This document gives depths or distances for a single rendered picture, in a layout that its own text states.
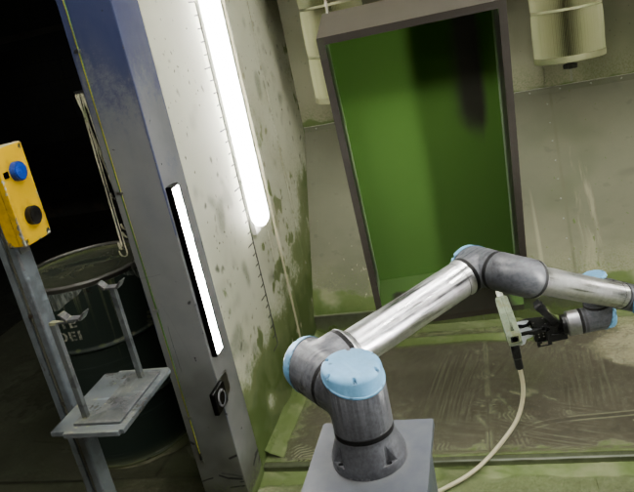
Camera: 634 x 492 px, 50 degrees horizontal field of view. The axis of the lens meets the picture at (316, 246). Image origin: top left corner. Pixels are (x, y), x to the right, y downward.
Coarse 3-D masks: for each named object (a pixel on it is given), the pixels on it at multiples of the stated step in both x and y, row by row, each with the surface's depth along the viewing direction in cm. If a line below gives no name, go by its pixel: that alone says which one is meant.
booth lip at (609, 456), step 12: (468, 456) 258; (480, 456) 256; (492, 456) 255; (504, 456) 254; (516, 456) 252; (528, 456) 251; (540, 456) 250; (552, 456) 248; (564, 456) 247; (576, 456) 246; (588, 456) 245; (600, 456) 244; (612, 456) 243; (624, 456) 242; (264, 468) 277; (276, 468) 275; (288, 468) 274; (300, 468) 273
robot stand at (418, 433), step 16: (320, 432) 186; (400, 432) 179; (416, 432) 178; (432, 432) 176; (320, 448) 180; (416, 448) 172; (432, 448) 173; (320, 464) 173; (416, 464) 166; (432, 464) 179; (320, 480) 167; (336, 480) 166; (352, 480) 165; (384, 480) 163; (400, 480) 161; (416, 480) 160; (432, 480) 175
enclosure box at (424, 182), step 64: (384, 0) 245; (448, 0) 223; (384, 64) 257; (448, 64) 256; (384, 128) 271; (448, 128) 269; (512, 128) 231; (384, 192) 285; (448, 192) 284; (512, 192) 268; (384, 256) 302; (448, 256) 300
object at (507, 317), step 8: (504, 296) 260; (496, 304) 258; (504, 304) 254; (504, 312) 248; (512, 312) 248; (504, 320) 243; (512, 320) 242; (504, 328) 240; (512, 328) 235; (512, 336) 234; (520, 336) 233; (512, 344) 235; (520, 344) 234; (512, 352) 248; (520, 352) 247; (520, 360) 248; (520, 368) 249
